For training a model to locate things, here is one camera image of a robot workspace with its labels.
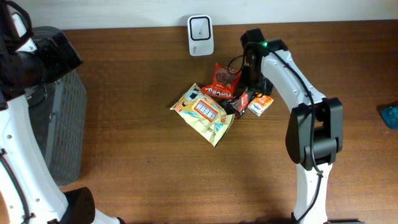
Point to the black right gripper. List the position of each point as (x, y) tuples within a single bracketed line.
[(267, 89)]

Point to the red snack packet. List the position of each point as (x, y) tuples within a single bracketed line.
[(223, 84)]

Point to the black snack packet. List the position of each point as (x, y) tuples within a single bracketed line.
[(238, 104)]

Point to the yellow snack bag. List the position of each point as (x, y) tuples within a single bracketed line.
[(203, 114)]

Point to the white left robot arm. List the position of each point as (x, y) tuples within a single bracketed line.
[(29, 191)]

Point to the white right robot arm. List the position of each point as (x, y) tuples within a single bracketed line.
[(315, 129)]

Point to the grey plastic lattice basket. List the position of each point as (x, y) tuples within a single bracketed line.
[(57, 113)]

